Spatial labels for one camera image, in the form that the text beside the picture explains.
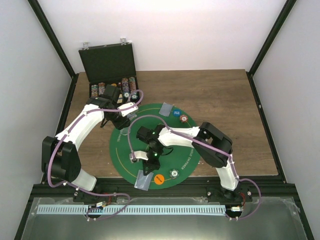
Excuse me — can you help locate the orange small blind button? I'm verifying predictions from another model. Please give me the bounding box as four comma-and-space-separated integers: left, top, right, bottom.
153, 174, 165, 185

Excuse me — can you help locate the dealt card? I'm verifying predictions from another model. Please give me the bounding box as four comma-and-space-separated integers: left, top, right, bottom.
134, 170, 154, 191
159, 102, 173, 117

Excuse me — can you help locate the blue round button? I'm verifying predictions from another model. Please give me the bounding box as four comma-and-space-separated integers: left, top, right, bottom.
172, 108, 182, 117

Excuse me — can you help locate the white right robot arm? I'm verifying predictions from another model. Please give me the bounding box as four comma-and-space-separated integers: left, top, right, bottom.
129, 122, 240, 202

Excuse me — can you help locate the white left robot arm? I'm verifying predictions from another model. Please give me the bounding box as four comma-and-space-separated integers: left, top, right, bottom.
41, 84, 144, 202

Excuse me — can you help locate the round green poker mat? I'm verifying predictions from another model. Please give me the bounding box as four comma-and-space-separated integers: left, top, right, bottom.
109, 103, 201, 190

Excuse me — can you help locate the purple green chip row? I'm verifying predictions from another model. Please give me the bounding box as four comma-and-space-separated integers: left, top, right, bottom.
121, 78, 130, 98

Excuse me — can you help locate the brown green chip row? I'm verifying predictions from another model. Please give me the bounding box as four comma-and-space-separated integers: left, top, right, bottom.
128, 77, 138, 100

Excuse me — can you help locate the orange blue chip row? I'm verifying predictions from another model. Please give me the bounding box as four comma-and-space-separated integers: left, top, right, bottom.
98, 82, 106, 95

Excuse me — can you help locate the leftmost multicolour chip row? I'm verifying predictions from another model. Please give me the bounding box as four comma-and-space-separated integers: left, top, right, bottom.
90, 84, 99, 97

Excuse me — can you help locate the black poker set case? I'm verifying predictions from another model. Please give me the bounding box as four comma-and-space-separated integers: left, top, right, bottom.
78, 38, 139, 101

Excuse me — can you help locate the light blue slotted ruler strip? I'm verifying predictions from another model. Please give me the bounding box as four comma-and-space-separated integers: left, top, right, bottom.
36, 204, 226, 216

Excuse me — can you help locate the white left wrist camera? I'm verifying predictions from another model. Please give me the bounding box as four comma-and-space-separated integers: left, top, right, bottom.
117, 102, 139, 117

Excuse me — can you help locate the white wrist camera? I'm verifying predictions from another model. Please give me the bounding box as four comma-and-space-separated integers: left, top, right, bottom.
129, 150, 149, 163
117, 102, 139, 117

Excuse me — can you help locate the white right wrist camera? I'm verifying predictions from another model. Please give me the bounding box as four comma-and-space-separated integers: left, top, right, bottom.
129, 150, 149, 163

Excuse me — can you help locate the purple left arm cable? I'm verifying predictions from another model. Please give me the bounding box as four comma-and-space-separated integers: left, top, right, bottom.
46, 89, 145, 222

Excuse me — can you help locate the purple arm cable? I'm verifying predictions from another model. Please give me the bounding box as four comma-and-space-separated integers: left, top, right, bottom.
46, 89, 145, 222
127, 115, 262, 221

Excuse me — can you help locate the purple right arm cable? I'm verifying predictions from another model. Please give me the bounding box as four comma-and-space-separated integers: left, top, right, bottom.
127, 115, 262, 221

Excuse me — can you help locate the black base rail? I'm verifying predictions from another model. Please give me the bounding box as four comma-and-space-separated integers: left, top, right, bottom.
32, 176, 298, 203

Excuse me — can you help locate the black enclosure frame post left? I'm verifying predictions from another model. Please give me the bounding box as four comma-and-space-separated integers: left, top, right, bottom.
27, 0, 77, 78

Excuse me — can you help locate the black enclosure frame post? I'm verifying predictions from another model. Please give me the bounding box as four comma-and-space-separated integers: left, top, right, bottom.
248, 0, 298, 76
27, 0, 77, 78

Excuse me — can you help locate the black enclosure frame post right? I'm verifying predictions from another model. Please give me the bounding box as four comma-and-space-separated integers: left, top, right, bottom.
248, 0, 298, 76

